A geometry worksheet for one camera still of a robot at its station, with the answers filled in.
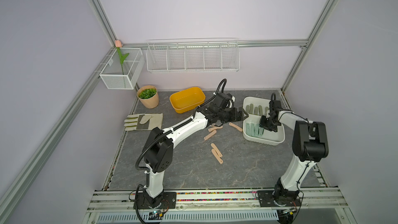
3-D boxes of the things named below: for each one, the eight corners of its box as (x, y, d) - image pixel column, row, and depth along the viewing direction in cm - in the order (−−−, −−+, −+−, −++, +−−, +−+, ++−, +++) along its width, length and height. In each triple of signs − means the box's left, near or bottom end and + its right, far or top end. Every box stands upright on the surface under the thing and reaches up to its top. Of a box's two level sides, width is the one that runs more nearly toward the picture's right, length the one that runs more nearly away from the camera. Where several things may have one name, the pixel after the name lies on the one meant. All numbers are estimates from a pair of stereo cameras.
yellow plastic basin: (178, 116, 108) (177, 111, 103) (169, 100, 117) (167, 95, 112) (207, 102, 116) (207, 97, 111) (196, 89, 125) (196, 83, 120)
